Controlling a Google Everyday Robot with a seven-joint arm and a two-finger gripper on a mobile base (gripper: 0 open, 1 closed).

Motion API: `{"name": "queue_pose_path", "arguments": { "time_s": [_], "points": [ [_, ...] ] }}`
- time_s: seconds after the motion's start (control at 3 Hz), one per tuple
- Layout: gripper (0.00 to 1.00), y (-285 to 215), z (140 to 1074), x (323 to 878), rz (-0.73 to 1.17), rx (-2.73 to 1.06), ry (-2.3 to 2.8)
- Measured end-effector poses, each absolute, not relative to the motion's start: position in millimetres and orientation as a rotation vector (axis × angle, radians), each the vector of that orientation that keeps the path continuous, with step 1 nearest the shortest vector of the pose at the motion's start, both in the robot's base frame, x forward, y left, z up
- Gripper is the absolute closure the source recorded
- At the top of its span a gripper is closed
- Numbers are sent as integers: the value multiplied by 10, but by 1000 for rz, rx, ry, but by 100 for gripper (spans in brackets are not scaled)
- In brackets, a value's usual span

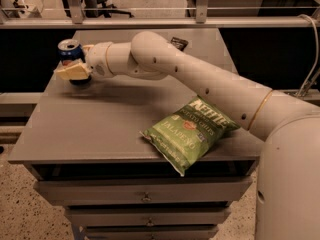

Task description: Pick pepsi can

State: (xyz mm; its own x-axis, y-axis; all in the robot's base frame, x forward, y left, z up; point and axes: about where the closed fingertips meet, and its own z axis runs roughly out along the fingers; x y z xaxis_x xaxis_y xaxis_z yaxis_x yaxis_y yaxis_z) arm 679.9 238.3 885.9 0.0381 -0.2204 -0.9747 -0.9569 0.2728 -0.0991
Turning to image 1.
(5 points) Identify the grey drawer cabinet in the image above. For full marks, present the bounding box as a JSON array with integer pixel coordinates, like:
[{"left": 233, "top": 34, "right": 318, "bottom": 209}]
[{"left": 7, "top": 28, "right": 275, "bottom": 240}]

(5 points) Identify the green kettle chips bag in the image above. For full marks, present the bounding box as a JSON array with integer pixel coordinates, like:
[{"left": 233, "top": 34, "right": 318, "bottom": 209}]
[{"left": 141, "top": 96, "right": 240, "bottom": 176}]

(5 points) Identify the metal railing frame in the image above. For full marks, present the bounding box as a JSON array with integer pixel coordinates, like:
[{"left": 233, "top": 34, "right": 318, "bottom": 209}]
[{"left": 0, "top": 0, "right": 320, "bottom": 29}]

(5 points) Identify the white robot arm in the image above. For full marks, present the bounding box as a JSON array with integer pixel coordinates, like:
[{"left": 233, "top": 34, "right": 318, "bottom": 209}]
[{"left": 56, "top": 31, "right": 320, "bottom": 240}]

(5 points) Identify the black snack bar wrapper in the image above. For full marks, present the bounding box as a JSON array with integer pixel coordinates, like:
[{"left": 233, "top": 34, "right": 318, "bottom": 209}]
[{"left": 171, "top": 37, "right": 189, "bottom": 51}]

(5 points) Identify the blue pepsi can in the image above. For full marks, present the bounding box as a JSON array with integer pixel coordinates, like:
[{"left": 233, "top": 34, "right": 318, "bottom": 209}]
[{"left": 57, "top": 38, "right": 92, "bottom": 86}]

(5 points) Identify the bottom grey drawer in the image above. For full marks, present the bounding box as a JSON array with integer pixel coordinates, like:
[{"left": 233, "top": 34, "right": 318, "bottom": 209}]
[{"left": 85, "top": 226, "right": 218, "bottom": 240}]

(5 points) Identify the grey cable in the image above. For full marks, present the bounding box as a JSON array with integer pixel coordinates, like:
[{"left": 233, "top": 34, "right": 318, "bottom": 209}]
[{"left": 294, "top": 13, "right": 320, "bottom": 98}]

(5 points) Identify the grey drawer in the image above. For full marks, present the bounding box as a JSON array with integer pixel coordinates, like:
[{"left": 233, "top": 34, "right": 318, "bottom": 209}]
[
  {"left": 65, "top": 207, "right": 231, "bottom": 227},
  {"left": 34, "top": 176, "right": 252, "bottom": 206},
  {"left": 85, "top": 226, "right": 218, "bottom": 240}
]

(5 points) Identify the top grey drawer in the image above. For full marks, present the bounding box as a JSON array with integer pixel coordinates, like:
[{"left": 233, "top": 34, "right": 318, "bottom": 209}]
[{"left": 34, "top": 176, "right": 252, "bottom": 206}]

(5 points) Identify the middle grey drawer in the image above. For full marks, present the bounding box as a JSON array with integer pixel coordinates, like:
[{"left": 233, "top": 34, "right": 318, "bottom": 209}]
[{"left": 65, "top": 207, "right": 231, "bottom": 227}]

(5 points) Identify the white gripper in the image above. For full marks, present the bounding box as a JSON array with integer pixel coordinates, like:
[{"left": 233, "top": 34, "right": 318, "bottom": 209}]
[{"left": 55, "top": 42, "right": 113, "bottom": 80}]

